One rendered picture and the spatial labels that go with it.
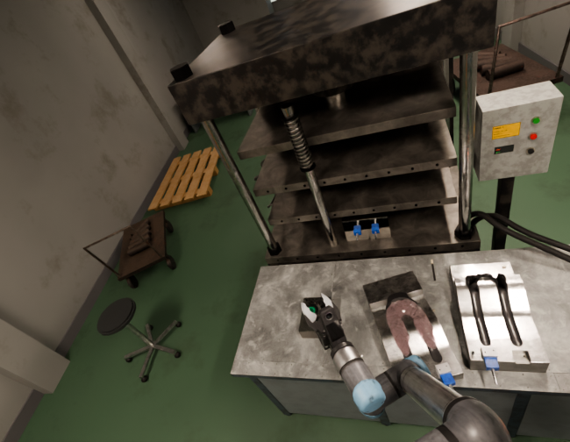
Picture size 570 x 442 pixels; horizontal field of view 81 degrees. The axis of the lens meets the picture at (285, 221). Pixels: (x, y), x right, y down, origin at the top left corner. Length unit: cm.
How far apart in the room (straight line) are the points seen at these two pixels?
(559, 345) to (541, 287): 28
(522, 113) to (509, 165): 28
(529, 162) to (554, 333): 79
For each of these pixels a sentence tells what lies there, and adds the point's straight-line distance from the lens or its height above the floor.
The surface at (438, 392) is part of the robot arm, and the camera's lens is 86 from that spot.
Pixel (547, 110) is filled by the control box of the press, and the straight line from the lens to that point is 189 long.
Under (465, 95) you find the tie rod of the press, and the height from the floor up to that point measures 163.
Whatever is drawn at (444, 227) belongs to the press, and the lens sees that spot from 217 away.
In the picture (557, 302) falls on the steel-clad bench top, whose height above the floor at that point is 80.
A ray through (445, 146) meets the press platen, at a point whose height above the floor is 129.
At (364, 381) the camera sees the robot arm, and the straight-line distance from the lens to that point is 94.
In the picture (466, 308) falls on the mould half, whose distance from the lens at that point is 171.
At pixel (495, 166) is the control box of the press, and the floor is 116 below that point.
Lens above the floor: 234
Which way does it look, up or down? 39 degrees down
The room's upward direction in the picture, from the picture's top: 25 degrees counter-clockwise
